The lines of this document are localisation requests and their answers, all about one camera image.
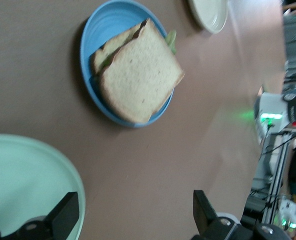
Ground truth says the green lettuce leaf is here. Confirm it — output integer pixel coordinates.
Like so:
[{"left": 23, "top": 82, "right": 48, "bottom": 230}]
[{"left": 97, "top": 29, "right": 178, "bottom": 70}]

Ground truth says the brown toasted bread slice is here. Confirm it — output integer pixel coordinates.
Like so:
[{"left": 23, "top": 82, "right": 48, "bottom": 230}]
[
  {"left": 89, "top": 18, "right": 151, "bottom": 76},
  {"left": 99, "top": 17, "right": 185, "bottom": 125}
]

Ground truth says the pale green round plate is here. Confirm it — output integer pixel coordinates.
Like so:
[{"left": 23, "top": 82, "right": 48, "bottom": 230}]
[{"left": 0, "top": 133, "right": 87, "bottom": 240}]

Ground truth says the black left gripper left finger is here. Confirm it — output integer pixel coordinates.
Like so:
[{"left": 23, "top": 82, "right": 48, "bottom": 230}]
[{"left": 0, "top": 191, "right": 80, "bottom": 240}]

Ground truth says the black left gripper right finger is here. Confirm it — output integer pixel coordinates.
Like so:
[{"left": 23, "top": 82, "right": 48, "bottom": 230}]
[{"left": 191, "top": 189, "right": 288, "bottom": 240}]

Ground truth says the beige round plate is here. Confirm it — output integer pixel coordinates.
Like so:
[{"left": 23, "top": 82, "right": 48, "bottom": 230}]
[{"left": 187, "top": 0, "right": 229, "bottom": 35}]

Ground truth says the blue round plate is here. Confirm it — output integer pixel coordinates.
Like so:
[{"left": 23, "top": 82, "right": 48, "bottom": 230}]
[{"left": 79, "top": 0, "right": 175, "bottom": 129}]

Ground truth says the aluminium extrusion frame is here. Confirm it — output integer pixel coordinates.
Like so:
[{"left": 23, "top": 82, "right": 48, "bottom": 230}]
[{"left": 260, "top": 128, "right": 296, "bottom": 226}]

